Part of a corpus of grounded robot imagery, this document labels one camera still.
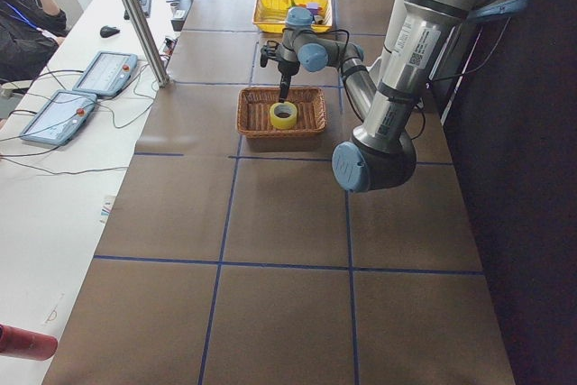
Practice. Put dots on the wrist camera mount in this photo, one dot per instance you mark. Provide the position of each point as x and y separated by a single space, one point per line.
269 52

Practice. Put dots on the red cylinder bottle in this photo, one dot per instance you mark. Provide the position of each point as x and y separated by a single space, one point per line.
25 344

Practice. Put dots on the aluminium frame post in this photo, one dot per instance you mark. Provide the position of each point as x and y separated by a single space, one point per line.
143 32

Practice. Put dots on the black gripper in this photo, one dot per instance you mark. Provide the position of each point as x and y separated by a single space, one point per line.
286 68

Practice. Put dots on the lower teach pendant tablet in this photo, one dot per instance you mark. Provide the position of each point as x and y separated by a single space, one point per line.
60 119

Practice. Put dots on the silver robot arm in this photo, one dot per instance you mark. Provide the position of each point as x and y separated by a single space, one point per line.
380 153

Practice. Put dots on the brown wicker basket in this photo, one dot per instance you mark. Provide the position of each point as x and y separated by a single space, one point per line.
253 112

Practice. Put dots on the purple foam block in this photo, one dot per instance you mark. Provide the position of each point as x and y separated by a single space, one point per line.
313 8

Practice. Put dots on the yellow packing tape roll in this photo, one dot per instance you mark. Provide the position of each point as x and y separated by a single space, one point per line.
283 115

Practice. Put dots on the seated person in black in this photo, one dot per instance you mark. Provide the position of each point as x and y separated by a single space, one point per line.
30 35

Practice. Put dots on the black computer mouse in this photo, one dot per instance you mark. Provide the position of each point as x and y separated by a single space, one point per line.
108 31

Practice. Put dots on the yellow woven plastic basket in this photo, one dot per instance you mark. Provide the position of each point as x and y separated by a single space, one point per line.
269 15

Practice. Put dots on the teach pendant tablet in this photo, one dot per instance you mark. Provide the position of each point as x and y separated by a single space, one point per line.
108 74
60 119

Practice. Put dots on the upper teach pendant tablet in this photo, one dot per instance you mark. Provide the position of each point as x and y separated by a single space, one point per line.
108 74

